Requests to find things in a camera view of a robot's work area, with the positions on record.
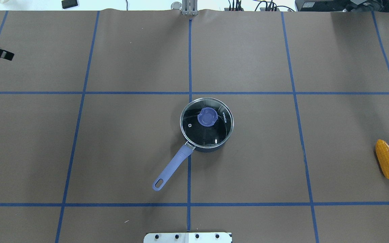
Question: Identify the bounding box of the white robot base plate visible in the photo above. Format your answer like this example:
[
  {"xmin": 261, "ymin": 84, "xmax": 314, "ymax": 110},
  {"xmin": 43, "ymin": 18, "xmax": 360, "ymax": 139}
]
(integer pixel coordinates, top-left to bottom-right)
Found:
[{"xmin": 143, "ymin": 232, "xmax": 233, "ymax": 243}]

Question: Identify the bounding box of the small metal cup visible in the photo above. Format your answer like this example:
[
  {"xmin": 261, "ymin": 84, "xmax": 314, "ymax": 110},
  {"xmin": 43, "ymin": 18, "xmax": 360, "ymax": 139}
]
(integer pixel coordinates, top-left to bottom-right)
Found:
[{"xmin": 171, "ymin": 2, "xmax": 183, "ymax": 10}]

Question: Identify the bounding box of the small black device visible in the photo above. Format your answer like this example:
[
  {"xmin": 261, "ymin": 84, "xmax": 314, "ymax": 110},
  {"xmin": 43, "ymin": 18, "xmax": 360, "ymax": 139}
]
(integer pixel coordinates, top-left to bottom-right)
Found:
[{"xmin": 61, "ymin": 0, "xmax": 78, "ymax": 9}]

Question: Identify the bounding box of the dark blue saucepan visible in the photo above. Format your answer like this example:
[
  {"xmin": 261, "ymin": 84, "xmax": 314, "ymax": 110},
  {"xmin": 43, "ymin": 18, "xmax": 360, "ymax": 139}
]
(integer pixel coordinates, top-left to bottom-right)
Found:
[{"xmin": 152, "ymin": 97, "xmax": 234, "ymax": 191}]

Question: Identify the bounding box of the yellow corn cob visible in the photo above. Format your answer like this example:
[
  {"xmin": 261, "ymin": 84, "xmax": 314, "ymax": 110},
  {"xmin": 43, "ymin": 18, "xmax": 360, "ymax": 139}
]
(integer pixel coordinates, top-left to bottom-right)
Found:
[{"xmin": 375, "ymin": 139, "xmax": 389, "ymax": 180}]

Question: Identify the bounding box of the aluminium frame post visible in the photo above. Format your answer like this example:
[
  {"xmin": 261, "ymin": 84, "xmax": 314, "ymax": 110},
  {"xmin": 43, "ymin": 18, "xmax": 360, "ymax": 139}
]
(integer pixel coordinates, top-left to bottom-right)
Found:
[{"xmin": 182, "ymin": 0, "xmax": 199, "ymax": 16}]

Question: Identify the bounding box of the glass pot lid blue knob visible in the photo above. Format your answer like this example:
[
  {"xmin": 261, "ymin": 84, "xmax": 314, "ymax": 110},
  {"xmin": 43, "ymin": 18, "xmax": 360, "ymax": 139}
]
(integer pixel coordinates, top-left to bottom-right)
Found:
[{"xmin": 180, "ymin": 97, "xmax": 234, "ymax": 148}]

